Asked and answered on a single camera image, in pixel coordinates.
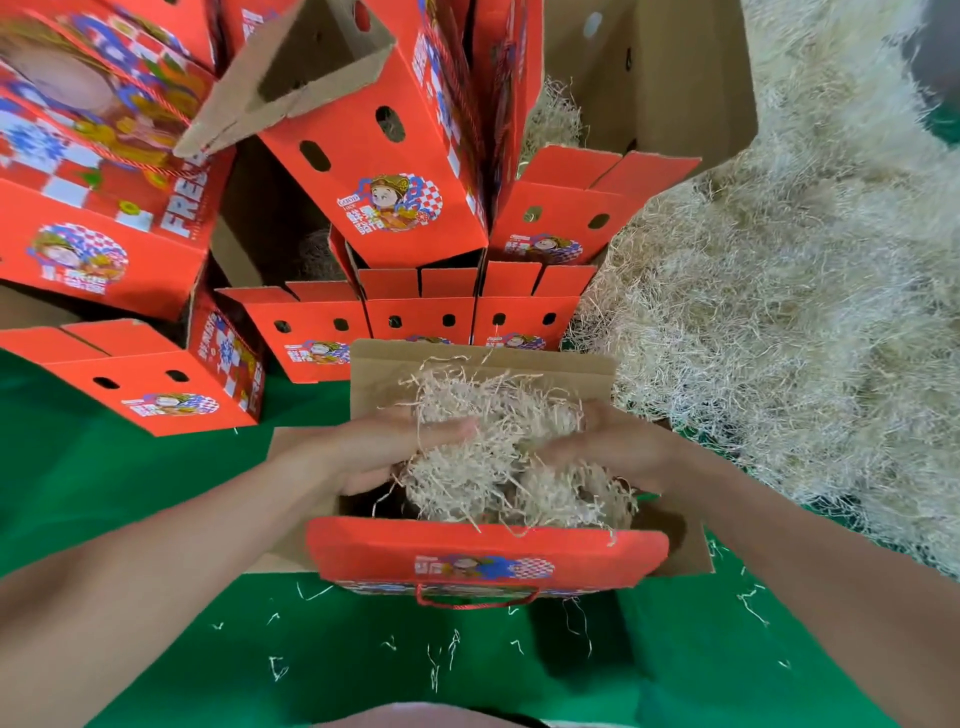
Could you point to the person's right hand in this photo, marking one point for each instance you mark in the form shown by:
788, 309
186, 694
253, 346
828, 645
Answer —
618, 446

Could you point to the pile of wood wool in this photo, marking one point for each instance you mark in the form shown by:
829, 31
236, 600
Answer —
795, 270

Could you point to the person's left hand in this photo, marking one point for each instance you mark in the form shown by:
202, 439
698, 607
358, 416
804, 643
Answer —
375, 450

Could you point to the person's pink clothing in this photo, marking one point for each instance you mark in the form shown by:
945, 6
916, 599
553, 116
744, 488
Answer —
428, 716

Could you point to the person's left forearm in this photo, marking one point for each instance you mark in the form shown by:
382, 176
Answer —
135, 593

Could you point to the small straw filler clump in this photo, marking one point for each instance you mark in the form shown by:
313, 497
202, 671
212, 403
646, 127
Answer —
552, 120
495, 465

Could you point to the person's right forearm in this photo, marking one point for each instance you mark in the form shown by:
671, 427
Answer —
825, 578

